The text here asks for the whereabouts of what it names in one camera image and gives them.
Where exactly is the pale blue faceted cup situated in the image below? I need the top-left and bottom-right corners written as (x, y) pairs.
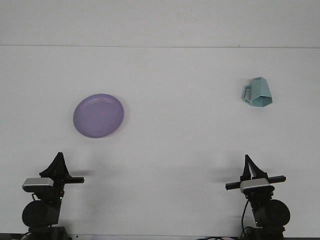
top-left (241, 76), bottom-right (273, 109)

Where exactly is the pale purple round plate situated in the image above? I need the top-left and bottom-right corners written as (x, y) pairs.
top-left (72, 93), bottom-right (125, 139)

